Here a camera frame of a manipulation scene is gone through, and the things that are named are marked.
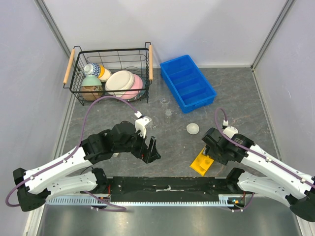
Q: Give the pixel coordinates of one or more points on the brown ceramic bowl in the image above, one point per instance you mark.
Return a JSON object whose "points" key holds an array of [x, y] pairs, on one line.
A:
{"points": [[91, 93]]}

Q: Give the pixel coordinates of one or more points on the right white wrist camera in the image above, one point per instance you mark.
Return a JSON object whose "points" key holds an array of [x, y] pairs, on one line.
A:
{"points": [[229, 130]]}

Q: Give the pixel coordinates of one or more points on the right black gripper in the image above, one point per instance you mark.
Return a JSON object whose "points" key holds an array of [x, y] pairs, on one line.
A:
{"points": [[209, 151]]}

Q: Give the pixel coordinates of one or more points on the yellow white bowl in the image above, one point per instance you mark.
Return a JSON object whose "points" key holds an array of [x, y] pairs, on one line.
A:
{"points": [[105, 74]]}

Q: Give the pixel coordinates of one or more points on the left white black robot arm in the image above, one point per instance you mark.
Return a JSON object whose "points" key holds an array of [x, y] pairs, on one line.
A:
{"points": [[36, 186]]}

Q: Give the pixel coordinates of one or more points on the clear glass beaker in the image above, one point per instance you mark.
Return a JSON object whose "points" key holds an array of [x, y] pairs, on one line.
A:
{"points": [[154, 123]]}

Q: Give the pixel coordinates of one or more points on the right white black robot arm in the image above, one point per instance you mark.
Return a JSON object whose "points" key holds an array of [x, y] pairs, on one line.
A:
{"points": [[280, 182]]}

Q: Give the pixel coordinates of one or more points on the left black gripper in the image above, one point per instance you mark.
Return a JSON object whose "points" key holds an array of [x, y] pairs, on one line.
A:
{"points": [[143, 153]]}

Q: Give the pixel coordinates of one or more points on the black wire dish basket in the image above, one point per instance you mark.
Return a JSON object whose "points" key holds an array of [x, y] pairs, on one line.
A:
{"points": [[138, 61]]}

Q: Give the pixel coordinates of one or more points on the pink plate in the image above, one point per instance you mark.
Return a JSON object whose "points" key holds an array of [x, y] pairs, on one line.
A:
{"points": [[133, 91]]}

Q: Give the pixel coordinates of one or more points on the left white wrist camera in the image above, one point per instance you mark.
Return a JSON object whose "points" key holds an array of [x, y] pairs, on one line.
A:
{"points": [[140, 125]]}

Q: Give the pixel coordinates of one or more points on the yellow test tube rack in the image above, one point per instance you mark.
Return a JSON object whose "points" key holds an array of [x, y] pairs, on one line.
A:
{"points": [[202, 163]]}

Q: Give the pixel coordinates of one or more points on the blue white patterned bowl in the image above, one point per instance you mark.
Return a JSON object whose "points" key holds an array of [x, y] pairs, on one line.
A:
{"points": [[92, 69]]}

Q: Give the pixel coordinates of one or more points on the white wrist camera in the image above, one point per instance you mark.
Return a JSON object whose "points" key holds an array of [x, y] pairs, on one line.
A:
{"points": [[229, 130], [140, 125]]}

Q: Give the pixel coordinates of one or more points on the clear glass funnel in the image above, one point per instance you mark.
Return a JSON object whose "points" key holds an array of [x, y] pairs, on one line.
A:
{"points": [[165, 103]]}

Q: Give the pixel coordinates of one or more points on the blue plastic divided bin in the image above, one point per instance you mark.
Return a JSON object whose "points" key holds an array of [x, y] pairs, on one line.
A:
{"points": [[186, 82]]}

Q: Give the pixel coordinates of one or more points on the mint green bowl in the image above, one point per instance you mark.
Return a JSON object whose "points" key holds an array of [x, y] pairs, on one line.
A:
{"points": [[90, 81]]}

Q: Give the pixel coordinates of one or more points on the cream white plate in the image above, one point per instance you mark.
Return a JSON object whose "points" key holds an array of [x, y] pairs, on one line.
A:
{"points": [[119, 82]]}

